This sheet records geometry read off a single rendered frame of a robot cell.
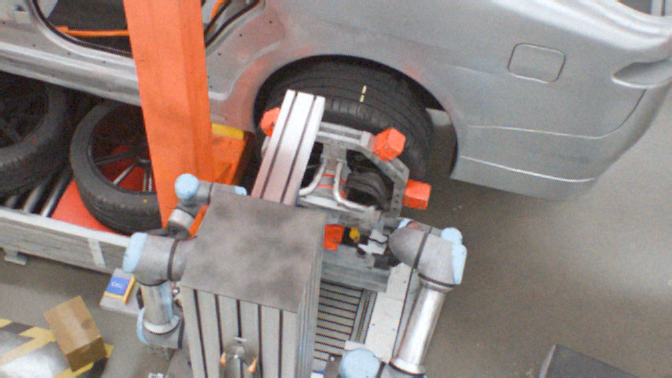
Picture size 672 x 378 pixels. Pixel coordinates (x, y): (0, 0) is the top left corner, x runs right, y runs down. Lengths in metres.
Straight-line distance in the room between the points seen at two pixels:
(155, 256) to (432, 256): 0.82
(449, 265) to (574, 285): 1.67
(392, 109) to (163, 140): 0.84
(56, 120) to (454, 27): 1.88
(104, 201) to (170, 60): 1.30
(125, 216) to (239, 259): 2.02
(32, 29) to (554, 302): 2.49
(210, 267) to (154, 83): 1.01
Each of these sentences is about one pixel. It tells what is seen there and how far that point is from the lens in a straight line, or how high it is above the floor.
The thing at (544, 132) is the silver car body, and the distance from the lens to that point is 3.42.
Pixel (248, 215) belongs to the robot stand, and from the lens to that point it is 2.02.
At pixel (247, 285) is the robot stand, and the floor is 2.03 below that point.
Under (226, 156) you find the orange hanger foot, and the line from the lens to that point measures 3.79.
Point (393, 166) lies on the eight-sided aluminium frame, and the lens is 3.38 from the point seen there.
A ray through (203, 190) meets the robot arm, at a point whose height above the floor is 1.27.
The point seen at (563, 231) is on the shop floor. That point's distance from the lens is 4.60.
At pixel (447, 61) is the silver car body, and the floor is 1.39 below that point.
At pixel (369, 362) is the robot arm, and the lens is 2.95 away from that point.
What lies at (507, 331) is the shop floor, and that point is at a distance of 4.27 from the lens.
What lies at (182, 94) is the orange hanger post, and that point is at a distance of 2.85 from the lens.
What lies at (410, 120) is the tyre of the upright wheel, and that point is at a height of 1.08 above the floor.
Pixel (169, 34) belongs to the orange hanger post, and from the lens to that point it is 2.67.
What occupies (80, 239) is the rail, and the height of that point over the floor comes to 0.36.
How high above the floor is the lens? 3.73
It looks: 55 degrees down
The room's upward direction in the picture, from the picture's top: 5 degrees clockwise
